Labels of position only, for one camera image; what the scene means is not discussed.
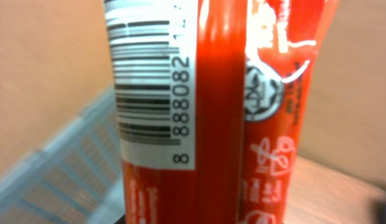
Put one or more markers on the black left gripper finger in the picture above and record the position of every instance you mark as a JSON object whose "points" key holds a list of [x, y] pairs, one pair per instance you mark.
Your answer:
{"points": [[121, 221]]}

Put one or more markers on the grey plastic shopping basket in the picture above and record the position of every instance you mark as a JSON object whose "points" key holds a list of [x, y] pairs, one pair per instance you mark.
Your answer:
{"points": [[74, 178]]}

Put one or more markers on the red snack packet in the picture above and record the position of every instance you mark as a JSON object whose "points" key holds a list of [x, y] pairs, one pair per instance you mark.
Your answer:
{"points": [[210, 97]]}

